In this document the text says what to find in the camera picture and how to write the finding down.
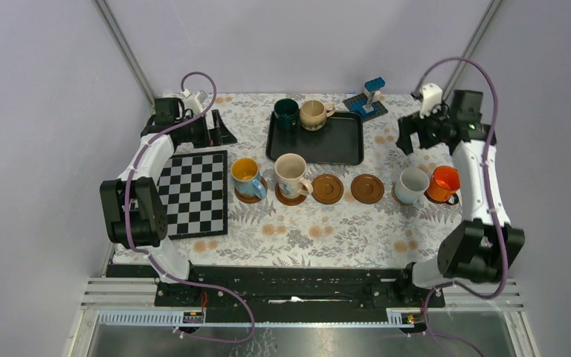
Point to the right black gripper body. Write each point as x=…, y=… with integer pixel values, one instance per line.
x=430, y=130

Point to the white mug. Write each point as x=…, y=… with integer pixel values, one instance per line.
x=410, y=186

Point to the blue mug yellow inside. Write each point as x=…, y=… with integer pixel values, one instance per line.
x=244, y=169

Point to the orange mug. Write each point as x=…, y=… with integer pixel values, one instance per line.
x=443, y=187

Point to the brown wooden coaster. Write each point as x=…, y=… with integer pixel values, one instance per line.
x=367, y=189
x=327, y=189
x=289, y=202
x=251, y=191

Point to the black serving tray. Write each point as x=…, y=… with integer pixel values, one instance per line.
x=339, y=141

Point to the dark green mug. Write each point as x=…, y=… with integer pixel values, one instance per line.
x=286, y=113

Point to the tall cream floral mug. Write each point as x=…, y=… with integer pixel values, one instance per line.
x=290, y=169

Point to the beige mug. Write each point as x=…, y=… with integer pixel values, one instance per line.
x=314, y=114

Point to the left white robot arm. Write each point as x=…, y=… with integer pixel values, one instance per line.
x=134, y=214

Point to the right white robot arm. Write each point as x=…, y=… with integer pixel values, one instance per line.
x=483, y=246

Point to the black white chessboard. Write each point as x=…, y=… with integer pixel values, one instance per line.
x=194, y=190

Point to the white lego brick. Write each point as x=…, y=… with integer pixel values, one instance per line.
x=370, y=101

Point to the blue lego brick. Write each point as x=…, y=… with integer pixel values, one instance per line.
x=375, y=84

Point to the floral table cloth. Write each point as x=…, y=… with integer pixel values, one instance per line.
x=347, y=233

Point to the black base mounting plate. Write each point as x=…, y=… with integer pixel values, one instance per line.
x=236, y=294

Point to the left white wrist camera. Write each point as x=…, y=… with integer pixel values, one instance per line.
x=194, y=102

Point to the white slotted cable duct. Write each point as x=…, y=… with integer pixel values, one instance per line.
x=135, y=318

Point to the aluminium frame rail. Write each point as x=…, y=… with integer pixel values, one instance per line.
x=142, y=292

